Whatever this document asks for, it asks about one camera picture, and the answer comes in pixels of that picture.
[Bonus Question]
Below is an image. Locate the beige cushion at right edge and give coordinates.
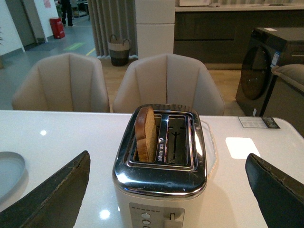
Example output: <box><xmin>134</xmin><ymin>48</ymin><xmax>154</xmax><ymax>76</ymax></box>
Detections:
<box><xmin>271</xmin><ymin>64</ymin><xmax>304</xmax><ymax>92</ymax></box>

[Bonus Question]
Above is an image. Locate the printed info card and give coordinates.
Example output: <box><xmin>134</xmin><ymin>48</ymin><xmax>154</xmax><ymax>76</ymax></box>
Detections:
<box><xmin>238</xmin><ymin>116</ymin><xmax>280</xmax><ymax>129</ymax></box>

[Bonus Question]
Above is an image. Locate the white cabinet column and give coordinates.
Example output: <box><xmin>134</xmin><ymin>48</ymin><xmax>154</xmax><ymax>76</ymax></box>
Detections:
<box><xmin>135</xmin><ymin>0</ymin><xmax>175</xmax><ymax>59</ymax></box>

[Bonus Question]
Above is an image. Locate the grey curtain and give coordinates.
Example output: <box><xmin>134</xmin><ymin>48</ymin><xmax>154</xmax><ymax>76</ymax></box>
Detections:
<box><xmin>88</xmin><ymin>0</ymin><xmax>137</xmax><ymax>57</ymax></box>

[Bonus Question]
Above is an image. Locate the dark washing machine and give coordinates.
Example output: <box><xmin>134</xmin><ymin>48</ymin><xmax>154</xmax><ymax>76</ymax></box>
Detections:
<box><xmin>235</xmin><ymin>27</ymin><xmax>304</xmax><ymax>117</ymax></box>

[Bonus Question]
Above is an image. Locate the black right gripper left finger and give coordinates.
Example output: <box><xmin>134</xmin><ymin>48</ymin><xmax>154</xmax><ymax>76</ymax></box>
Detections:
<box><xmin>0</xmin><ymin>151</ymin><xmax>91</xmax><ymax>228</ymax></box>

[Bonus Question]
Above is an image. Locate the white and chrome toaster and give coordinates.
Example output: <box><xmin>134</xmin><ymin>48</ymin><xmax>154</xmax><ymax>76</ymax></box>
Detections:
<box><xmin>112</xmin><ymin>104</ymin><xmax>207</xmax><ymax>228</ymax></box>

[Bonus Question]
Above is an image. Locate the person standing far away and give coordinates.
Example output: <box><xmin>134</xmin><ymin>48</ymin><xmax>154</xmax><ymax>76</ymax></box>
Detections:
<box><xmin>58</xmin><ymin>0</ymin><xmax>74</xmax><ymax>27</ymax></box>

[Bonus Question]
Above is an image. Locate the beige chair on left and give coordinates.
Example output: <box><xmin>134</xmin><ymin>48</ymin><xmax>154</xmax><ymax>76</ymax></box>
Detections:
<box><xmin>11</xmin><ymin>53</ymin><xmax>110</xmax><ymax>112</ymax></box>

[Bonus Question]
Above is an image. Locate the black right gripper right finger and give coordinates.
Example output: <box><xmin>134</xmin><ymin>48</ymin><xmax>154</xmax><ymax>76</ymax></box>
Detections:
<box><xmin>245</xmin><ymin>153</ymin><xmax>304</xmax><ymax>228</ymax></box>

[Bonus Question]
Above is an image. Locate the white round plate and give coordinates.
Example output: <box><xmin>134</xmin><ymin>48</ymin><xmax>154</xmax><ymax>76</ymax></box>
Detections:
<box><xmin>0</xmin><ymin>152</ymin><xmax>25</xmax><ymax>204</ymax></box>

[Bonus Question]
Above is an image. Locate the dark kitchen counter cabinet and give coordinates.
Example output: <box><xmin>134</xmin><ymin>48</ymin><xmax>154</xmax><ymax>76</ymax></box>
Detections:
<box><xmin>174</xmin><ymin>7</ymin><xmax>304</xmax><ymax>64</ymax></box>

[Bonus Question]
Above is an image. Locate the red bin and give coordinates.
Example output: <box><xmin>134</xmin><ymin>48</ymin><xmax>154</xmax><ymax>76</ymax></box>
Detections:
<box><xmin>49</xmin><ymin>18</ymin><xmax>65</xmax><ymax>39</ymax></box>

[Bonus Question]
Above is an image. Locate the woven laundry basket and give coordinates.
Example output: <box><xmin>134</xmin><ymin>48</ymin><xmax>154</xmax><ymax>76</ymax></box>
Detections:
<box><xmin>108</xmin><ymin>34</ymin><xmax>131</xmax><ymax>67</ymax></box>

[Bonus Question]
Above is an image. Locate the beige chair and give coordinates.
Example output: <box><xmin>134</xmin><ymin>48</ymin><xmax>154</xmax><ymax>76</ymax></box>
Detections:
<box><xmin>113</xmin><ymin>54</ymin><xmax>225</xmax><ymax>115</ymax></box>
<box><xmin>11</xmin><ymin>53</ymin><xmax>110</xmax><ymax>112</ymax></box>

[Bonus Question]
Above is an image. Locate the beige chair on right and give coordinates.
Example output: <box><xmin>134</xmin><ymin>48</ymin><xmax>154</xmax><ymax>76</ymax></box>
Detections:
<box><xmin>113</xmin><ymin>54</ymin><xmax>225</xmax><ymax>115</ymax></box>

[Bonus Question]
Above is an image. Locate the slice of brown bread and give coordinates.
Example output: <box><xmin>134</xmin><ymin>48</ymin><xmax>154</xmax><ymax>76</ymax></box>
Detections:
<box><xmin>135</xmin><ymin>106</ymin><xmax>157</xmax><ymax>163</ymax></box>

